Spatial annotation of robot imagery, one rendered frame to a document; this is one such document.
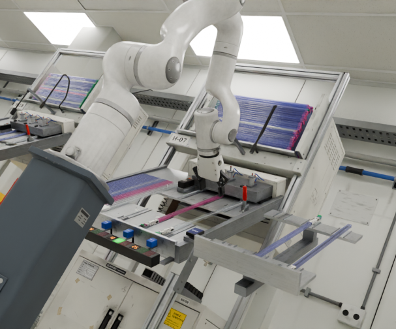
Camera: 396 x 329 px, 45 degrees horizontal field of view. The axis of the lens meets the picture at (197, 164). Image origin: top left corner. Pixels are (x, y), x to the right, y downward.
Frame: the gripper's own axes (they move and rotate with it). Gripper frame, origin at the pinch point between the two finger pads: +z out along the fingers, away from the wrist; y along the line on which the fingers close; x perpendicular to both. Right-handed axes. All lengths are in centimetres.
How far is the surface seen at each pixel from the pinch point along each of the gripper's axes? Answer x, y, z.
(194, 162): -33, 39, 12
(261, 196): -25.6, -4.9, 13.9
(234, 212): -8.3, -3.6, 13.0
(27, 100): -39, 196, 7
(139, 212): 18.5, 21.4, 7.5
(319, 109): -68, -8, -11
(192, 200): -6.8, 17.4, 13.2
